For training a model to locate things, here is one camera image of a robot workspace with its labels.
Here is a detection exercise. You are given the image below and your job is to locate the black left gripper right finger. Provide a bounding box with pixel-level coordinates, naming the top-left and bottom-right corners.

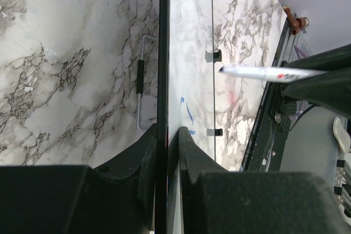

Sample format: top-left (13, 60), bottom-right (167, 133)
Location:
top-left (178, 127), bottom-right (348, 233)

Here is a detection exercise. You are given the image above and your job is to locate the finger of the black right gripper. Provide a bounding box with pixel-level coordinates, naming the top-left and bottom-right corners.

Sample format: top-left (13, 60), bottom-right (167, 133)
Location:
top-left (284, 44), bottom-right (350, 72)
top-left (282, 72), bottom-right (350, 119)

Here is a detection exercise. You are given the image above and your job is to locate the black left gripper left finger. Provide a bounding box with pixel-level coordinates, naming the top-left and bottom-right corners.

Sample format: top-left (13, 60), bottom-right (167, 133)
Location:
top-left (1, 125), bottom-right (157, 233)

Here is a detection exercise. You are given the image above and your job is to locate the white marker pen blue cap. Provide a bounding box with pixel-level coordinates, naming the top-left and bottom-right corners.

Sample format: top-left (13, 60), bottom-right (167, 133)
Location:
top-left (219, 66), bottom-right (326, 83)

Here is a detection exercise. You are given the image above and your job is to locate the white whiteboard with black rim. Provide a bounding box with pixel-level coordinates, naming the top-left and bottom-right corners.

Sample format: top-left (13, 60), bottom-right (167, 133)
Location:
top-left (155, 0), bottom-right (216, 233)

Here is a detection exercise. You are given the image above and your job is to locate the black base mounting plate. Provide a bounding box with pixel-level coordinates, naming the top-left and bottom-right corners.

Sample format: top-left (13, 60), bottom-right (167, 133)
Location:
top-left (242, 82), bottom-right (296, 172)

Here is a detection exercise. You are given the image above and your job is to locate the aluminium frame rail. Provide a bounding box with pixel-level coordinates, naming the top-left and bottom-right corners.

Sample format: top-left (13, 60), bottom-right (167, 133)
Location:
top-left (267, 19), bottom-right (315, 83)

